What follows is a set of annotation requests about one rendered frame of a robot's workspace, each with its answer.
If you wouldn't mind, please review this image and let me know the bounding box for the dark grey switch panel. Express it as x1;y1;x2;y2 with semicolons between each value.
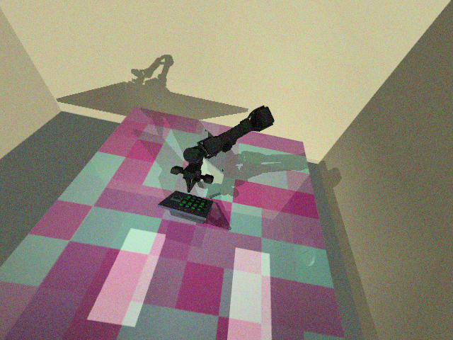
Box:
157;191;214;224

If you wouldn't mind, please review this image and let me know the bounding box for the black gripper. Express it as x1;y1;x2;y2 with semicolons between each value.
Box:
171;161;214;193

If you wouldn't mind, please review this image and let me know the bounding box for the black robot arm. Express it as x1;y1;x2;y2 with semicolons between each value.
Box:
183;106;274;179

